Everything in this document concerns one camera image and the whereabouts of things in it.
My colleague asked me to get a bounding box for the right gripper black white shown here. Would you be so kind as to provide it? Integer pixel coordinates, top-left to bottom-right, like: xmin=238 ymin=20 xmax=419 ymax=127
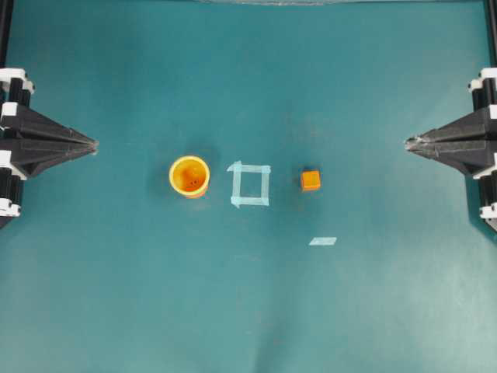
xmin=405 ymin=68 xmax=496 ymax=231

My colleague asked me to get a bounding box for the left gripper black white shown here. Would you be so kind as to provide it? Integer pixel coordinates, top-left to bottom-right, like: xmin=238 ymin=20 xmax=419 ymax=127
xmin=1 ymin=68 xmax=99 ymax=228

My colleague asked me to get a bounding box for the orange cube block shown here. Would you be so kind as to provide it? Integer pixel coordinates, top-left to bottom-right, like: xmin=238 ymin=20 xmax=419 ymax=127
xmin=301 ymin=167 xmax=321 ymax=192

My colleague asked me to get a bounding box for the yellow orange plastic cup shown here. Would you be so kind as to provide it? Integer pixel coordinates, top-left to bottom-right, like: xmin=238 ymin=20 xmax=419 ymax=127
xmin=169 ymin=155 xmax=210 ymax=199

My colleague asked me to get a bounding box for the small light blue tape strip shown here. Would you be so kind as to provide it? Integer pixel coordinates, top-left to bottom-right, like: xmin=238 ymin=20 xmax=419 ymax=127
xmin=309 ymin=237 xmax=337 ymax=246

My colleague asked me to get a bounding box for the light blue tape square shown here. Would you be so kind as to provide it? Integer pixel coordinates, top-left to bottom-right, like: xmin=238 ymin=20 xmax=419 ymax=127
xmin=227 ymin=161 xmax=271 ymax=208

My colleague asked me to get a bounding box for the black left frame post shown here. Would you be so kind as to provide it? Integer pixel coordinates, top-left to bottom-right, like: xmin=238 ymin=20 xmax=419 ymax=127
xmin=0 ymin=0 xmax=14 ymax=68

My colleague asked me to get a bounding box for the black frame post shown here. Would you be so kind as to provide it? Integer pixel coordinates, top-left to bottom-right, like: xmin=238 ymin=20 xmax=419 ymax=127
xmin=484 ymin=0 xmax=496 ymax=68
xmin=0 ymin=0 xmax=14 ymax=68

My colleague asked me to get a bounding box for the black right frame post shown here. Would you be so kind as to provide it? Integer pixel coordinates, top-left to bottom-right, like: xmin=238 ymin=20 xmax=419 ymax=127
xmin=484 ymin=0 xmax=496 ymax=68

